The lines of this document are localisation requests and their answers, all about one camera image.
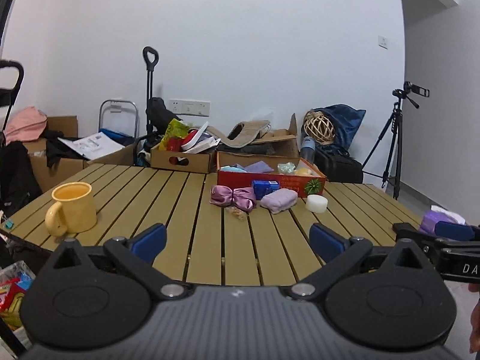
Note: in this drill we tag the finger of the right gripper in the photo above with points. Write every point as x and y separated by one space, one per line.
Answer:
457 232
407 231

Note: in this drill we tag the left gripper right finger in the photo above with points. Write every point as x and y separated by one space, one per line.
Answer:
343 258

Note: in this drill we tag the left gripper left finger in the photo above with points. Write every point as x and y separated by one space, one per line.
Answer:
135 257

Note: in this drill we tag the white foam cylinder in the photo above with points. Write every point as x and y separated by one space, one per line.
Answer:
316 203

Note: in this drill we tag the lavender towel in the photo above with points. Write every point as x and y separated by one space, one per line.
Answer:
279 200

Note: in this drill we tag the blue tissue pack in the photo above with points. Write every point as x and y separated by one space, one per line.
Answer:
262 188

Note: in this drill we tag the pink satin bow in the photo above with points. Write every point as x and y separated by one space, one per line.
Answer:
242 198

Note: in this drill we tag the red orange cardboard box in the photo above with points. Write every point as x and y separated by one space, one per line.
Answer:
303 185

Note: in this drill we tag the purple tissue pack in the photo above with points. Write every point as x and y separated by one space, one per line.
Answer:
438 214

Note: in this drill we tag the yellow ceramic mug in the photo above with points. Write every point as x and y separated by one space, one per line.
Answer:
73 210

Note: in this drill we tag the black bag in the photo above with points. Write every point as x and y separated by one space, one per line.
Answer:
337 167

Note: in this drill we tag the yellow plush toy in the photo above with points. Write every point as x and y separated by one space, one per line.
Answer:
303 172

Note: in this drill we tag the small candy wrapper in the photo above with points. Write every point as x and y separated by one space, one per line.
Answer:
236 213

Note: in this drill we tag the blue lid water bottle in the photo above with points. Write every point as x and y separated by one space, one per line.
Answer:
308 149

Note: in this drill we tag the brown box with cutouts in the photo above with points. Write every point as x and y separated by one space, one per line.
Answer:
202 163

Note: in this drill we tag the white paper booklet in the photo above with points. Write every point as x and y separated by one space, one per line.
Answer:
94 146

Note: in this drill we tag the purple knitted cloth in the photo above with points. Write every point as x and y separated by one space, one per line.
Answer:
258 167

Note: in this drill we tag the large open cardboard box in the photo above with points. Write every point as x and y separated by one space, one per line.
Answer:
279 142

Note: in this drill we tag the light blue plush toy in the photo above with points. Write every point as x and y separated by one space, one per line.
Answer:
233 168

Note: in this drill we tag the blue velvet cushion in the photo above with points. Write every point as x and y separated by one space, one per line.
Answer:
346 121

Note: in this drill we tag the colourful snack packs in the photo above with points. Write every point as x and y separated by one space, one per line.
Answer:
16 280

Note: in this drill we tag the yellow green snack bag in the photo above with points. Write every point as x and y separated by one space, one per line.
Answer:
177 130

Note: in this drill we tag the white red board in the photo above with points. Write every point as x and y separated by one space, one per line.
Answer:
193 137

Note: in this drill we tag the woven rattan ball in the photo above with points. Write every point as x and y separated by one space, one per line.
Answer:
319 127

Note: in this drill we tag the left cardboard box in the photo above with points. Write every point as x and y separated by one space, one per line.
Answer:
53 162

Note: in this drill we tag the black cloth bundle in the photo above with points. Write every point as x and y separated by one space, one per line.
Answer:
158 116

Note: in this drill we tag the beige fuzzy mat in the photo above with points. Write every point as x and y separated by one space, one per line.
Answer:
243 134

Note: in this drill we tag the black video camera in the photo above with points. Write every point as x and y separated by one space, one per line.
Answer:
410 88

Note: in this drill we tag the metal folding cart frame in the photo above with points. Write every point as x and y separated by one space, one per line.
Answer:
119 120

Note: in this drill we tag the white wall socket strip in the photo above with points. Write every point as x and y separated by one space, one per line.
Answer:
189 107

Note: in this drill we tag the black stroller handle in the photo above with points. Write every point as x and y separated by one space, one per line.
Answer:
10 88

